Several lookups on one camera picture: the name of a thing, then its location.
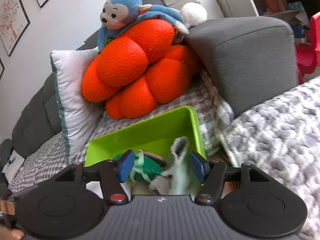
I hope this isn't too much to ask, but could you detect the white shelf unit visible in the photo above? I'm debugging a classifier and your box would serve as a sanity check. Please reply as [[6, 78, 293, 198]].
[[250, 0, 311, 44]]

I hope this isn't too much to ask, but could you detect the white fluffy plush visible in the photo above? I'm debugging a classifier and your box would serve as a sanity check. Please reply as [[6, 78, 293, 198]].
[[180, 2, 208, 29]]

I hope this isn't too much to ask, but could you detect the lime green plastic bin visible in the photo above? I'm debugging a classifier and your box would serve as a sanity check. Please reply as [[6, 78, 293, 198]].
[[84, 105, 208, 196]]

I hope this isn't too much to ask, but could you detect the green knitted round toy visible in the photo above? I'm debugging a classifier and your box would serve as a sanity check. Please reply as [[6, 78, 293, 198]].
[[113, 150, 167, 183]]

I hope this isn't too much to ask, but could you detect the grey-green fluffy cloth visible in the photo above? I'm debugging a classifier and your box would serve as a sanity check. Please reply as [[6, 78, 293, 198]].
[[149, 137, 201, 199]]

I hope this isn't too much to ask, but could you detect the grey white knitted blanket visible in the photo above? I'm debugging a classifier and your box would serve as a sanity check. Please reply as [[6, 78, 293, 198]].
[[220, 77, 320, 239]]

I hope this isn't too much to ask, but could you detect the red plastic chair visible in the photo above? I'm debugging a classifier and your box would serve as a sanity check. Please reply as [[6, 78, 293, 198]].
[[296, 12, 319, 85]]

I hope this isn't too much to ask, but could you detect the orange pumpkin cushion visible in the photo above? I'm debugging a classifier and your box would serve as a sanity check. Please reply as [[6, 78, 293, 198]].
[[81, 19, 202, 120]]

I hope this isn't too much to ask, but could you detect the white and teal pillow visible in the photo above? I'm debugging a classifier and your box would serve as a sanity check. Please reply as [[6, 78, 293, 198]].
[[50, 47, 103, 162]]

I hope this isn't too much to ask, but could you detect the blue monkey plush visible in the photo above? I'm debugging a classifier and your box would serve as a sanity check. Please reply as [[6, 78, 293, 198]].
[[98, 0, 189, 51]]

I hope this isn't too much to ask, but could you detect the person's left hand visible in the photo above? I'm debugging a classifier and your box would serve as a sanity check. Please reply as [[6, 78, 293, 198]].
[[0, 226, 25, 240]]

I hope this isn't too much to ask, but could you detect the small white embroidered pillow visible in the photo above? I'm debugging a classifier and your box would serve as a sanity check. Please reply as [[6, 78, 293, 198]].
[[2, 150, 25, 184]]

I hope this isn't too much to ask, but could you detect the grey checkered sofa blanket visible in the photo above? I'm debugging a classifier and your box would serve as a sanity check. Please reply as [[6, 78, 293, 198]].
[[8, 72, 234, 192]]

